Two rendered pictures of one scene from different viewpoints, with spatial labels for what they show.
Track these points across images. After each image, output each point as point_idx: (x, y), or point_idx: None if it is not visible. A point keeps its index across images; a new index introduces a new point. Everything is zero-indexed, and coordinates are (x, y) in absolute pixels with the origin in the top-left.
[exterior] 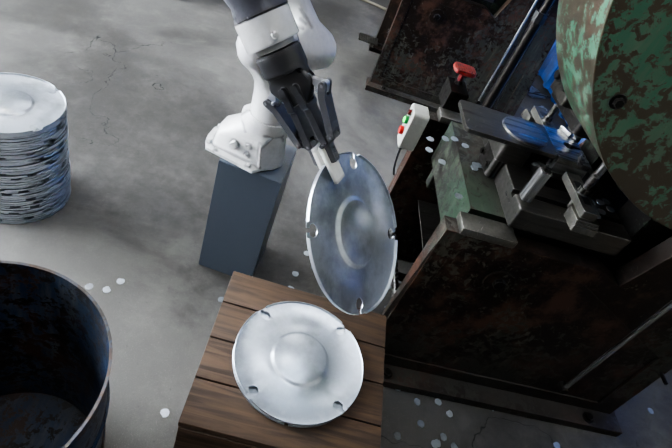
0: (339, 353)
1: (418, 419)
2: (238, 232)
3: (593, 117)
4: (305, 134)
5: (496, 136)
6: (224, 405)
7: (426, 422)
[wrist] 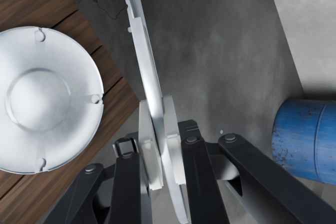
0: (60, 59)
1: None
2: None
3: None
4: (152, 220)
5: None
6: (34, 192)
7: None
